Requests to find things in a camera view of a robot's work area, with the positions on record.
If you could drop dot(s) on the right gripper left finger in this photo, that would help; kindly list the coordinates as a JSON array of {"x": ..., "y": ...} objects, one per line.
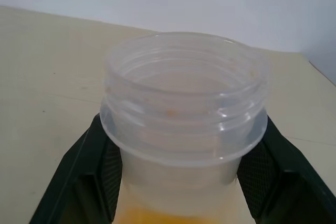
[{"x": 78, "y": 182}]

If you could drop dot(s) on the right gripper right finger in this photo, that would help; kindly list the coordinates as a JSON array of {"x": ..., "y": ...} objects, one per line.
[{"x": 283, "y": 187}]

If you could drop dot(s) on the translucent plastic jar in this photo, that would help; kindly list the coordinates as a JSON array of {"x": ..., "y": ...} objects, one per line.
[{"x": 181, "y": 134}]

